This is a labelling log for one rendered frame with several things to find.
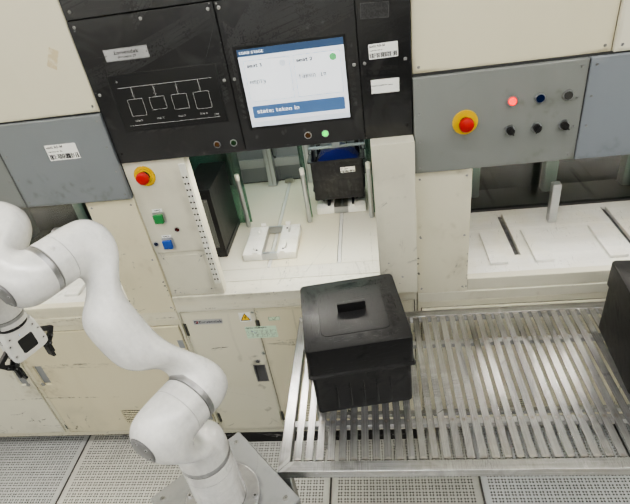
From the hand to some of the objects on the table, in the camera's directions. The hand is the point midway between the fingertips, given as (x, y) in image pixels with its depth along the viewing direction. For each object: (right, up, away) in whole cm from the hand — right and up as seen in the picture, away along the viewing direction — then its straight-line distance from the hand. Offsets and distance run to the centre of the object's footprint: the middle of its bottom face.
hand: (37, 363), depth 139 cm
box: (+179, +1, +3) cm, 179 cm away
